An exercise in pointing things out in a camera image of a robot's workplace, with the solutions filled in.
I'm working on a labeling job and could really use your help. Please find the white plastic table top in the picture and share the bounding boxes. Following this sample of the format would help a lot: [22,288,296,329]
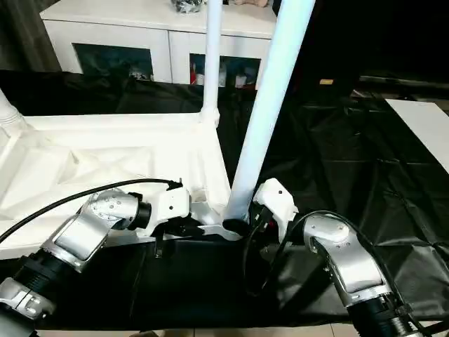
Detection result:
[0,111,247,261]

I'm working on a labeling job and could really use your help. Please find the black work mat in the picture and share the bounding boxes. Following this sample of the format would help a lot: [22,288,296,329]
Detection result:
[0,68,449,331]

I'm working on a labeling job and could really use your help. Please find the flat white board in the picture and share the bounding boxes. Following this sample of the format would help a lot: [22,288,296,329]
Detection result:
[384,98,449,177]

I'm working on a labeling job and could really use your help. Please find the black folding stand leg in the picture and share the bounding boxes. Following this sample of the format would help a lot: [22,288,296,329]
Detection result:
[417,319,449,335]

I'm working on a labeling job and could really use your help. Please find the white cabinet with openings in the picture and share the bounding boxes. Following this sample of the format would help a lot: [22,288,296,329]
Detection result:
[39,0,282,88]

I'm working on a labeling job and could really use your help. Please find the small shiny metal ornament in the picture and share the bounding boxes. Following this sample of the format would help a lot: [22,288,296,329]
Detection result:
[170,0,205,15]

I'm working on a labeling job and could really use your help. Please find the grey curtain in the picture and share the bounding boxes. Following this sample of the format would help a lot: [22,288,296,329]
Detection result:
[0,0,63,74]

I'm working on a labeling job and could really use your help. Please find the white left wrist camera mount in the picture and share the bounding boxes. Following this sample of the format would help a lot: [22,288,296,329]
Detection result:
[140,185,192,240]

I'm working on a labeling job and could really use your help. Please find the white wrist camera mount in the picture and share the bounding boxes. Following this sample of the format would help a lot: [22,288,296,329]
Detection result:
[140,185,192,240]
[252,178,300,240]

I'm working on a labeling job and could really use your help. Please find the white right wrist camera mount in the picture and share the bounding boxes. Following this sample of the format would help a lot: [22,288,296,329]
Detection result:
[252,178,300,240]

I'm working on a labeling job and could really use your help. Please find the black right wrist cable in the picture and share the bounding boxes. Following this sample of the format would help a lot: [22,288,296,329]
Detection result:
[243,209,422,337]

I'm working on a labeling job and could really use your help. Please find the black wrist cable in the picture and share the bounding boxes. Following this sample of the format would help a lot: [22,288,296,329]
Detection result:
[0,178,184,244]
[243,209,422,337]

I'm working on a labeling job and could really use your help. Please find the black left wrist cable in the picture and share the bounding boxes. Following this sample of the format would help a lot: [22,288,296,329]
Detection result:
[0,178,184,244]

